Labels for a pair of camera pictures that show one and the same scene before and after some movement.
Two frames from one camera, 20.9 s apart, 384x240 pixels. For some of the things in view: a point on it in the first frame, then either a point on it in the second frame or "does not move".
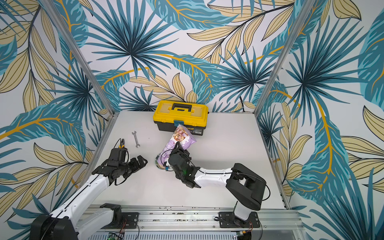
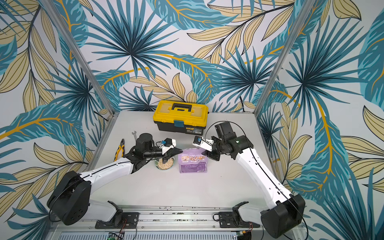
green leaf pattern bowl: (166, 166) does not move
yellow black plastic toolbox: (168, 114) does not move
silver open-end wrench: (134, 133) does not move
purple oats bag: (180, 134) -> (192, 160)
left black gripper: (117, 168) -> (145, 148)
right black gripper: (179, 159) -> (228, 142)
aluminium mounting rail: (203, 218) does not move
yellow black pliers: (122, 146) does not move
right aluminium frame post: (305, 12) does not move
